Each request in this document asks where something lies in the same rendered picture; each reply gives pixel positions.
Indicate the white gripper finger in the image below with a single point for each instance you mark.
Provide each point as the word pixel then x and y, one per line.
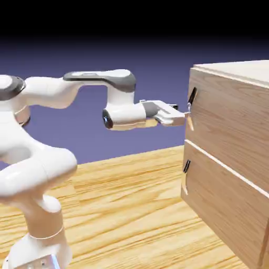
pixel 186 114

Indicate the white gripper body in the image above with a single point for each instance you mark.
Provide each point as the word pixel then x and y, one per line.
pixel 168 114

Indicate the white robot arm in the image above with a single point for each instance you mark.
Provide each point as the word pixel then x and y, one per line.
pixel 48 92

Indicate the light wood cabinet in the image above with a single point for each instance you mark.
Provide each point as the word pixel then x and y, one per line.
pixel 231 147

